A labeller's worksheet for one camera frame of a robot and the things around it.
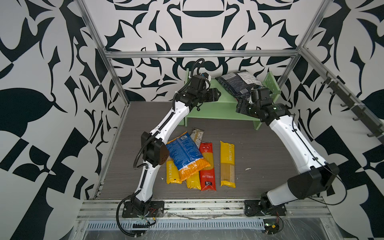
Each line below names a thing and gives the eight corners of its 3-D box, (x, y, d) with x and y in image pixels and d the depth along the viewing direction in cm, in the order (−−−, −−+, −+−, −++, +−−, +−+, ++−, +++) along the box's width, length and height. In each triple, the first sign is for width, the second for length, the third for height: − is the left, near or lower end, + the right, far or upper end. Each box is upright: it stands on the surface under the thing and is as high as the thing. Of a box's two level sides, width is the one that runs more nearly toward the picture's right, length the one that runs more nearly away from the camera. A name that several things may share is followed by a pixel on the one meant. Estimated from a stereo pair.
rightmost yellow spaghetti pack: (219, 185, 83) (220, 184, 81) (220, 143, 99) (220, 141, 97) (235, 187, 82) (236, 186, 80) (233, 144, 98) (234, 143, 97)
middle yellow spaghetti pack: (186, 189, 82) (186, 187, 79) (187, 173, 87) (186, 171, 84) (200, 189, 82) (200, 187, 79) (200, 173, 87) (200, 171, 84)
